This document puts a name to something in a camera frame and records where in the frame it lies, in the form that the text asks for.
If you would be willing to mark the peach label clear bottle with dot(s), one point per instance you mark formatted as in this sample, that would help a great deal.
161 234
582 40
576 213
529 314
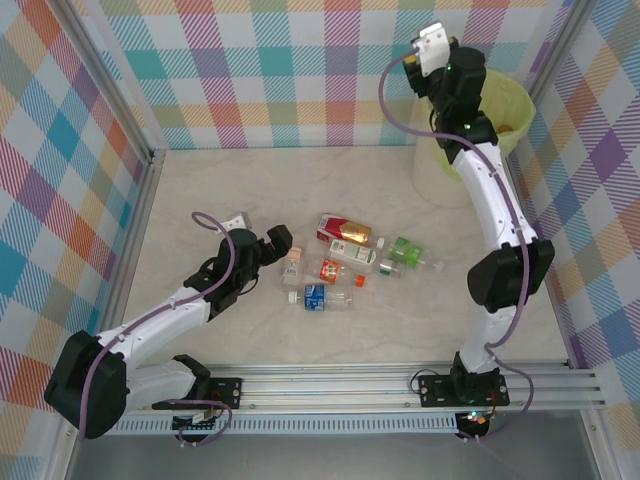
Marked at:
291 265

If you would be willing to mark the blue label white cap bottle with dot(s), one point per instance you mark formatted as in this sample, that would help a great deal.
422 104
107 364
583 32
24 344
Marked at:
315 295

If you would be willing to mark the orange cap small bottle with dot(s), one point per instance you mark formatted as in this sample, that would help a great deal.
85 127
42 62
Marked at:
331 270

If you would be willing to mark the red juice carton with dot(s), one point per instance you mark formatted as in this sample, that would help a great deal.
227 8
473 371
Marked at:
340 229

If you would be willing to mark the clear bottle green white label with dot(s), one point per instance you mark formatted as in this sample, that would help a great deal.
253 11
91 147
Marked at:
387 270

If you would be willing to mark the bright green label bottle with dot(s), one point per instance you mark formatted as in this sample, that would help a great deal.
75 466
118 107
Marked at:
407 252

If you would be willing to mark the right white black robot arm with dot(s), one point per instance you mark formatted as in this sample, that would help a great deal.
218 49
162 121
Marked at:
510 275

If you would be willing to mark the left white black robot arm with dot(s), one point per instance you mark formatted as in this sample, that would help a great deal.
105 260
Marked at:
90 385

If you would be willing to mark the yellow-green lined trash bin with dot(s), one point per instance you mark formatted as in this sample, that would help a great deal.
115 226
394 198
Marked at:
515 105

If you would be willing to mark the left small circuit board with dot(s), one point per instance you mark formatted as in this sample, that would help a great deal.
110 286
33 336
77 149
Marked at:
197 420

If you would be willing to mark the small circuit board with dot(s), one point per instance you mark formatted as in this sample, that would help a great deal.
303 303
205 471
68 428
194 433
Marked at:
197 420
475 419

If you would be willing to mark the grey metal sheet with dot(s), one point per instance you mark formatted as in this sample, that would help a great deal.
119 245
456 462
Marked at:
325 457

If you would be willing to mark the right small circuit board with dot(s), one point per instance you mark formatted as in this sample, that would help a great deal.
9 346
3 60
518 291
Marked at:
475 419

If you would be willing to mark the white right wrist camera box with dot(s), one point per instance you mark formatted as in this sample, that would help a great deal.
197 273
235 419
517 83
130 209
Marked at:
432 47

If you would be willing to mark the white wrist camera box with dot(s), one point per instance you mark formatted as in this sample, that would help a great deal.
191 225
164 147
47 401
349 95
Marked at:
236 221
432 47

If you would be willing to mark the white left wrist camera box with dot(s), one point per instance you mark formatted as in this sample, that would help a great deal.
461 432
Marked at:
236 221

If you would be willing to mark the aluminium frame post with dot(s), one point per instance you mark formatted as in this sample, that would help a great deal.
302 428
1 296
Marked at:
557 45
121 85

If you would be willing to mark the aluminium side rail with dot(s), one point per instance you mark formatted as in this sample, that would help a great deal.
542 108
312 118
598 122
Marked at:
140 215

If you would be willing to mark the aluminium mounting rail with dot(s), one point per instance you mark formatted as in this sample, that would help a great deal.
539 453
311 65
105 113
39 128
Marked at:
325 385

